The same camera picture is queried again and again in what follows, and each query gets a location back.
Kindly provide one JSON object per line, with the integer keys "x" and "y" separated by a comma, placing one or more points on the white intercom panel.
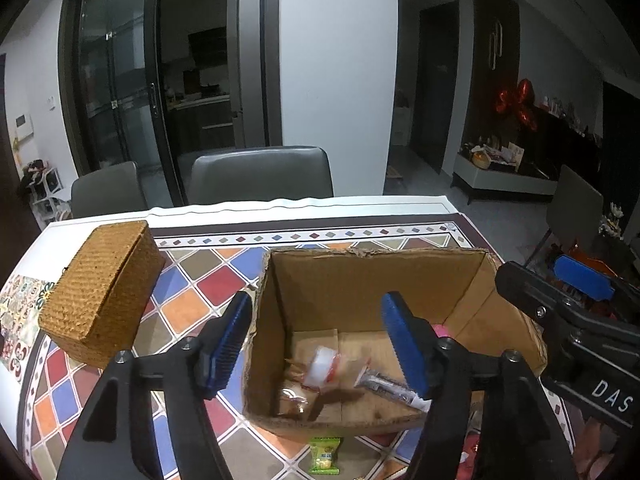
{"x": 23, "y": 126}

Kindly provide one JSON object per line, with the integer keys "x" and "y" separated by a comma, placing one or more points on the green snack packet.
{"x": 325, "y": 455}

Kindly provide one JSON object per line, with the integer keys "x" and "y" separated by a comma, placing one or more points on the woven rattan lidded box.
{"x": 100, "y": 285}

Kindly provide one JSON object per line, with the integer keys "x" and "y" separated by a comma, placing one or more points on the person's right forearm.
{"x": 595, "y": 445}

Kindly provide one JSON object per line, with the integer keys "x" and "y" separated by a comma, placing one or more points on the small yellow basket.
{"x": 482, "y": 157}

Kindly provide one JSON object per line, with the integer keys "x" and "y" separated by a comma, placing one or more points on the colourful diamond pattern tablecloth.
{"x": 200, "y": 270}

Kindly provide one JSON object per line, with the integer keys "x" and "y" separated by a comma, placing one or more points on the tall dark cabinet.
{"x": 507, "y": 95}

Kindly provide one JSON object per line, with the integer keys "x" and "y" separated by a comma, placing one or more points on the pink snack packet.
{"x": 440, "y": 331}

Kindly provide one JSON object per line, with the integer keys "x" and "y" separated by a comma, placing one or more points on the floral patterned placemat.
{"x": 25, "y": 300}

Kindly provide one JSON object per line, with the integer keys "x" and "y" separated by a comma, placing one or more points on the dark hallway door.
{"x": 437, "y": 85}

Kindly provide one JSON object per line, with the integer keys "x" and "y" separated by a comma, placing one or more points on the red foil balloons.
{"x": 520, "y": 105}

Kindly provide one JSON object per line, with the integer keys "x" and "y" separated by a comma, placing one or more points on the black range hood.
{"x": 207, "y": 47}

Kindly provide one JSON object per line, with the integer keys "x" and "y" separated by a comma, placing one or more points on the dark sideboard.
{"x": 570, "y": 145}

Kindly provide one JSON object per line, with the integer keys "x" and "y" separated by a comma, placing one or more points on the wide grey dining chair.
{"x": 260, "y": 175}

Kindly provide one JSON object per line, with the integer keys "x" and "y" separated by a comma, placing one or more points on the brown cardboard box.
{"x": 350, "y": 290}

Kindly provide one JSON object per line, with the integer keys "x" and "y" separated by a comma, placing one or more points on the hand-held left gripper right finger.
{"x": 407, "y": 345}

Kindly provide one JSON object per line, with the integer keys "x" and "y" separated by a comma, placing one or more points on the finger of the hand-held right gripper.
{"x": 585, "y": 280}
{"x": 525, "y": 285}

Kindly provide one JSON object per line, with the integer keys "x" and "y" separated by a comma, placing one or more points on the small white snack packet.
{"x": 322, "y": 365}

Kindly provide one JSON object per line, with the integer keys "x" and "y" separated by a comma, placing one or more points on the grey chair with thin legs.
{"x": 572, "y": 210}

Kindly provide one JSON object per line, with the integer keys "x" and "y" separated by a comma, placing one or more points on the narrow grey dining chair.
{"x": 105, "y": 190}

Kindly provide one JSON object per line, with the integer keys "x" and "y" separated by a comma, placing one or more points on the low white cabinet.
{"x": 500, "y": 180}

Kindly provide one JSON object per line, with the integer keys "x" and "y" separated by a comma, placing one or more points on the flower arrangement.
{"x": 611, "y": 220}

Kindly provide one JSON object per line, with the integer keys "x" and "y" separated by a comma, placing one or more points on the beige clear snack packet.
{"x": 294, "y": 400}

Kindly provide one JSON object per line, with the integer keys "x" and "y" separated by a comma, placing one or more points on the dark framed sliding glass door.
{"x": 115, "y": 60}

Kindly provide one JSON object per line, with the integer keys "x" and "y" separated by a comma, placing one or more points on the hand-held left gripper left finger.
{"x": 227, "y": 350}

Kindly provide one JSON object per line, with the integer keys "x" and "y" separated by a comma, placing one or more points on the white shoe rack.
{"x": 45, "y": 195}

